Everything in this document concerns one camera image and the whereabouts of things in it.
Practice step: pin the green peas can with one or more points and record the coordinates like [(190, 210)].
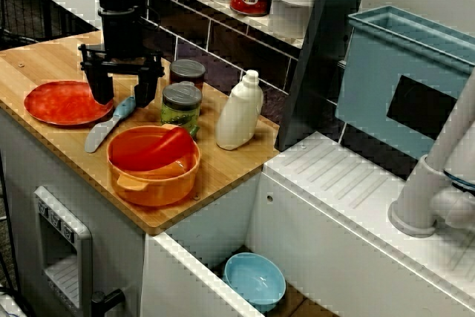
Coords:
[(180, 109)]

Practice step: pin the grey ice dispenser panel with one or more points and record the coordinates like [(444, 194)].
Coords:
[(59, 242)]

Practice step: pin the white toy kitchen cabinet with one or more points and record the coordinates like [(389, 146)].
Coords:
[(18, 183)]

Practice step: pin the orange beans can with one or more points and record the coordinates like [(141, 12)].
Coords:
[(187, 72)]

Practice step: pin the medium clear jar white lid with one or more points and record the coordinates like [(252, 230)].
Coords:
[(293, 9)]

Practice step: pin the red bell pepper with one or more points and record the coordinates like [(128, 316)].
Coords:
[(163, 150)]

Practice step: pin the dark grey upright panel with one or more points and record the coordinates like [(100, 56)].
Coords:
[(319, 53)]

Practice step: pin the teal plastic bin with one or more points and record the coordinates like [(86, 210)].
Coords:
[(363, 83)]

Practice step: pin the orange plastic pot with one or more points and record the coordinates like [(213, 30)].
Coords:
[(156, 191)]

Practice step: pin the white sink basin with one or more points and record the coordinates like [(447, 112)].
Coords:
[(334, 220)]

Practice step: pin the light blue bowl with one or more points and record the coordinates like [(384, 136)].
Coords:
[(254, 283)]

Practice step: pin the red round plate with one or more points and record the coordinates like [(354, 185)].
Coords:
[(59, 103)]

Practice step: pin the grey toy faucet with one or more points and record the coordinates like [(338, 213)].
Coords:
[(415, 198)]

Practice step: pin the dark tiled backsplash shelf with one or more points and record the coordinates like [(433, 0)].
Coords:
[(230, 46)]

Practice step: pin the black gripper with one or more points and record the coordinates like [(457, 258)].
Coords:
[(120, 35)]

